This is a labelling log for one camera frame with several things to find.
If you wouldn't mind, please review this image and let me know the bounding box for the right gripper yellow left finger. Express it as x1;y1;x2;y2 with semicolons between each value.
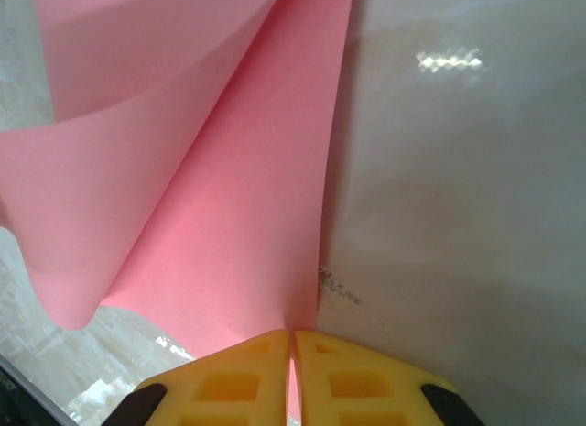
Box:
104;329;290;426

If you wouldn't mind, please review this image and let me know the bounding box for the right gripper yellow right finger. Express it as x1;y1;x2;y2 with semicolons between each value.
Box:
294;329;482;426

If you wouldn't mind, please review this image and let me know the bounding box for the pink cloth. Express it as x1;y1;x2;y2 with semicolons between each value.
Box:
0;0;359;426

